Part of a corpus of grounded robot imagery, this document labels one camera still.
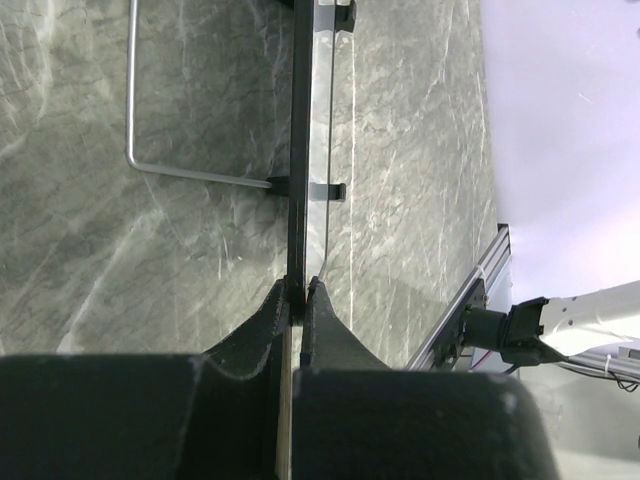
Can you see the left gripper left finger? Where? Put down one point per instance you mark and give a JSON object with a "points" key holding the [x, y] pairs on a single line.
{"points": [[243, 353]]}

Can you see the small black-framed whiteboard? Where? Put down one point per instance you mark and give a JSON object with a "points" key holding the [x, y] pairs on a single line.
{"points": [[307, 187]]}

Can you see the aluminium front rail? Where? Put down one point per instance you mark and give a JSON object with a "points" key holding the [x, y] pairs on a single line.
{"points": [[618, 362]]}

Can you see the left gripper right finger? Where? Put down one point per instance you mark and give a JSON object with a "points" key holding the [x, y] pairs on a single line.
{"points": [[327, 343]]}

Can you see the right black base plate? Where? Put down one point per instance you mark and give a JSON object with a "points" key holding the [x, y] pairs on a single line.
{"points": [[447, 346]]}

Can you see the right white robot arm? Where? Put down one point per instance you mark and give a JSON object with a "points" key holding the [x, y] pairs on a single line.
{"points": [[550, 330]]}

